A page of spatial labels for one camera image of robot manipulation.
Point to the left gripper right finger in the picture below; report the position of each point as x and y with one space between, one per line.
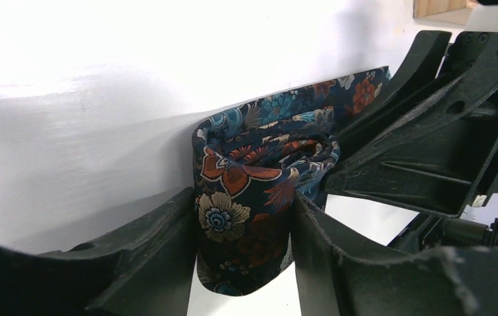
341 272

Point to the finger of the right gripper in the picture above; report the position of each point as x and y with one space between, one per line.
416 75

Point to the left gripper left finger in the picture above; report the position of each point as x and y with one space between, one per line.
142 268

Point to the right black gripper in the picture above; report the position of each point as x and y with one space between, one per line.
441 157

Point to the wooden compartment tray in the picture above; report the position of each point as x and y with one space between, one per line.
444 11

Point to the dark floral tie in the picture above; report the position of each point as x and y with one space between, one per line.
249 162

